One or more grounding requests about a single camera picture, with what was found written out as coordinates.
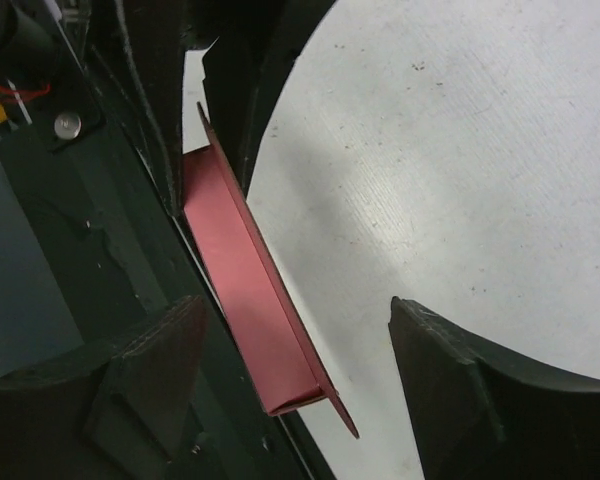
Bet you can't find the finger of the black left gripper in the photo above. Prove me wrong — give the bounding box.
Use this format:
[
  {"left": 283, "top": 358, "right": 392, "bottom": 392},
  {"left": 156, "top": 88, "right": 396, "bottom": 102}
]
[
  {"left": 89, "top": 1, "right": 185, "bottom": 213},
  {"left": 203, "top": 0, "right": 334, "bottom": 192}
]

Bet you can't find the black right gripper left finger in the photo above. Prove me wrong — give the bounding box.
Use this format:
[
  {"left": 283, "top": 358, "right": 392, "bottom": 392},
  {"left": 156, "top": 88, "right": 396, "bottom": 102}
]
[{"left": 0, "top": 296, "right": 207, "bottom": 479}]

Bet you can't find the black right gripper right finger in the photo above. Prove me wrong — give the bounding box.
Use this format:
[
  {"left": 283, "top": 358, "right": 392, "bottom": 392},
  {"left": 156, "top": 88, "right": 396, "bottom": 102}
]
[{"left": 389, "top": 297, "right": 600, "bottom": 479}]

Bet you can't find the pink paper box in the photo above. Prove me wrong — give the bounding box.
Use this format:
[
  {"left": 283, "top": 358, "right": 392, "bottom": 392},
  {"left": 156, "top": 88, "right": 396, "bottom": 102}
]
[{"left": 183, "top": 106, "right": 360, "bottom": 438}]

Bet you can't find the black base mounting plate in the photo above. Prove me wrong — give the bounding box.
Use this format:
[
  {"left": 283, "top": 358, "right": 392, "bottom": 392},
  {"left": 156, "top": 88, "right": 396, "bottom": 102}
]
[{"left": 0, "top": 1, "right": 332, "bottom": 479}]

